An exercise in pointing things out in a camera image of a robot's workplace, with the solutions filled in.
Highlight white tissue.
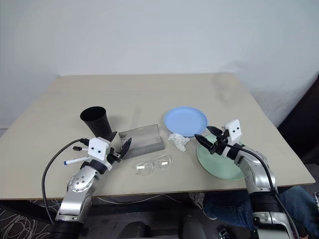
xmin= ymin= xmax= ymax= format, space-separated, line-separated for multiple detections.
xmin=167 ymin=133 xmax=190 ymax=152

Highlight black plastic cup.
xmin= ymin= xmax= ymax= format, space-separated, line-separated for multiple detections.
xmin=79 ymin=106 xmax=114 ymax=139

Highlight light blue plate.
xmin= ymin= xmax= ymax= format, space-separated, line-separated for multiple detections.
xmin=163 ymin=106 xmax=208 ymax=138

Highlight grey glasses case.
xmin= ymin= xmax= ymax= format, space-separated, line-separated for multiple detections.
xmin=118 ymin=123 xmax=165 ymax=159

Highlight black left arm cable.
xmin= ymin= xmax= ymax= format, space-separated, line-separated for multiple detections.
xmin=41 ymin=138 xmax=88 ymax=225

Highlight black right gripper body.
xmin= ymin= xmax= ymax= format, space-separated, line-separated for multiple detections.
xmin=210 ymin=128 xmax=231 ymax=156

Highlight clear-framed glasses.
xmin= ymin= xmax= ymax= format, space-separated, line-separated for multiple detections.
xmin=136 ymin=154 xmax=175 ymax=176

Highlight white cable under table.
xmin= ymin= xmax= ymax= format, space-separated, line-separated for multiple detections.
xmin=96 ymin=194 xmax=182 ymax=205

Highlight dark brown cabinet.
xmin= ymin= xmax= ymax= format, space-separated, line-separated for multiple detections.
xmin=276 ymin=71 xmax=319 ymax=165

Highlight grey sneaker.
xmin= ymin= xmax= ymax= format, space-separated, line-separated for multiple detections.
xmin=188 ymin=191 xmax=218 ymax=220

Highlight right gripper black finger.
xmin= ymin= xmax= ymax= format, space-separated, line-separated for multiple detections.
xmin=194 ymin=133 xmax=217 ymax=153
xmin=206 ymin=125 xmax=223 ymax=136

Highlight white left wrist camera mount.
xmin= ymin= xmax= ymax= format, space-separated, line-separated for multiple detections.
xmin=87 ymin=136 xmax=113 ymax=172

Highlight light green plate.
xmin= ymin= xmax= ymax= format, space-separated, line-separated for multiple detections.
xmin=196 ymin=134 xmax=246 ymax=180

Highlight person's leg in jeans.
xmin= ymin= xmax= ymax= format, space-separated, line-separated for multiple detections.
xmin=202 ymin=185 xmax=319 ymax=231

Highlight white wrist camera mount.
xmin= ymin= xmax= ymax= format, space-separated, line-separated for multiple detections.
xmin=87 ymin=136 xmax=113 ymax=172
xmin=222 ymin=119 xmax=244 ymax=159

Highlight white marker with blue cap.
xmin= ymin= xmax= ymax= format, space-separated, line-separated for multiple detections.
xmin=63 ymin=156 xmax=90 ymax=166

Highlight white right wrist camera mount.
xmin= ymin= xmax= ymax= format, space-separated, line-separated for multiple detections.
xmin=222 ymin=119 xmax=244 ymax=159

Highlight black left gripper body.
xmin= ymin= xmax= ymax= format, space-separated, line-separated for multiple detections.
xmin=106 ymin=146 xmax=125 ymax=165

